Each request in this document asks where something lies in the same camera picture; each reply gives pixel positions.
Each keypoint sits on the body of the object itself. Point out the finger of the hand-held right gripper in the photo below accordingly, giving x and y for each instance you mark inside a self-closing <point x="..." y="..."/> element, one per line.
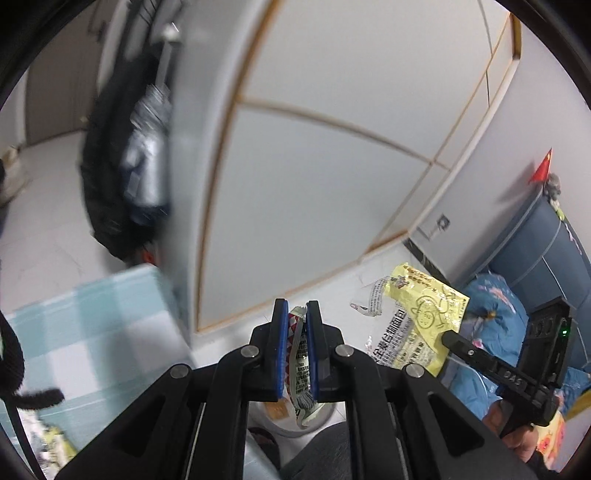
<point x="466" y="350"/>

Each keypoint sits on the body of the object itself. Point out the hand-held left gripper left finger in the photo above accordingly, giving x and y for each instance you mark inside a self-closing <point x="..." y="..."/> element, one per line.
<point x="280" y="350"/>

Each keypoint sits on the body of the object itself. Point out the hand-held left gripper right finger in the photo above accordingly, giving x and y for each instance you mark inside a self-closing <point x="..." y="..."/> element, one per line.
<point x="314" y="350"/>

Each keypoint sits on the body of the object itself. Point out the red white snack wrapper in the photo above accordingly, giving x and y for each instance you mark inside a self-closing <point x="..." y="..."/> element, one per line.
<point x="299" y="369"/>

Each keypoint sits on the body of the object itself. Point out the yellow clear bread packet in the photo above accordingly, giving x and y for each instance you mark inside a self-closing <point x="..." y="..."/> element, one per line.
<point x="425" y="314"/>

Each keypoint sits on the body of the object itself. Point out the gold foil snack wrapper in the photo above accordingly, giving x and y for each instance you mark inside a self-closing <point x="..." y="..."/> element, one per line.
<point x="277" y="410"/>

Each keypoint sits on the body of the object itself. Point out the white trash bin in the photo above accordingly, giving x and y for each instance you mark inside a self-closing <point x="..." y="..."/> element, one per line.
<point x="323" y="416"/>

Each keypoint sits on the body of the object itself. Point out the person's right forearm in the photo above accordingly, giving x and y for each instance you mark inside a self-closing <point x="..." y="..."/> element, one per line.
<point x="540" y="461"/>

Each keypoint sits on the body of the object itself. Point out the person's right hand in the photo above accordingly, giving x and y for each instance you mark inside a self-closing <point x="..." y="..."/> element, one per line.
<point x="521" y="441"/>

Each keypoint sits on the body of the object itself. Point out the blue printed blanket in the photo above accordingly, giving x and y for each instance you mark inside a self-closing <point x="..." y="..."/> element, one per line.
<point x="494" y="295"/>

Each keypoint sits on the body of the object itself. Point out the orange printed cloth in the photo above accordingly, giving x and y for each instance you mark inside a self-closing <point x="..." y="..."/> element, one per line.
<point x="551" y="438"/>

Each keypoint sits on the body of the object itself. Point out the blue padded headboard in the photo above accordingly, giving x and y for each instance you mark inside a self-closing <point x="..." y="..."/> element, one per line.
<point x="531" y="254"/>

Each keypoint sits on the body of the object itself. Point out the person's grey trouser leg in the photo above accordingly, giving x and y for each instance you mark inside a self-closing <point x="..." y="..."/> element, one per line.
<point x="323" y="454"/>

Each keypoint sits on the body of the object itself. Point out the grey plush toy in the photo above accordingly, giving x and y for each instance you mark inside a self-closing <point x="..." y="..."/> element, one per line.
<point x="553" y="188"/>

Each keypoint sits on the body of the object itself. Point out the small red flag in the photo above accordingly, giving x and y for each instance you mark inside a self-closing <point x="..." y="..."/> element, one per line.
<point x="541" y="170"/>

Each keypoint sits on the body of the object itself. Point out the light blue checked tablecloth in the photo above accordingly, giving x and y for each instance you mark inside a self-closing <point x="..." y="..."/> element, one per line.
<point x="92" y="332"/>

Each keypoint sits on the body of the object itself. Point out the white wardrobe with gold trim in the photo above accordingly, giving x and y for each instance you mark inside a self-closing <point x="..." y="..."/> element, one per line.
<point x="323" y="161"/>

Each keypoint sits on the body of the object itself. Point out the silver grey garment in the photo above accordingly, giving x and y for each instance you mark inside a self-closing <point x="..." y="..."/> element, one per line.
<point x="145" y="152"/>

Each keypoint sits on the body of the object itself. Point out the black hanging jacket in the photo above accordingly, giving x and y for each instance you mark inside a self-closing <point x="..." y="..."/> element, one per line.
<point x="104" y="184"/>

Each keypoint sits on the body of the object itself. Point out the yellow printed packet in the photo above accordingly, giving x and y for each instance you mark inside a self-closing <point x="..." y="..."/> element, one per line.
<point x="51" y="441"/>

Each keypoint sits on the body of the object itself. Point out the beige bag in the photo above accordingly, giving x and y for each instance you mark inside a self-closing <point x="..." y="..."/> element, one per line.
<point x="13" y="173"/>

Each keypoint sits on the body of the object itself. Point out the brown door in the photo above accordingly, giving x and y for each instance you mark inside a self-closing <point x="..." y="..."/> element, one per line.
<point x="60" y="92"/>

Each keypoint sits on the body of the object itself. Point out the wall socket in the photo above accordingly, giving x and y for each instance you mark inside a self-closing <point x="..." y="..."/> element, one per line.
<point x="443" y="222"/>

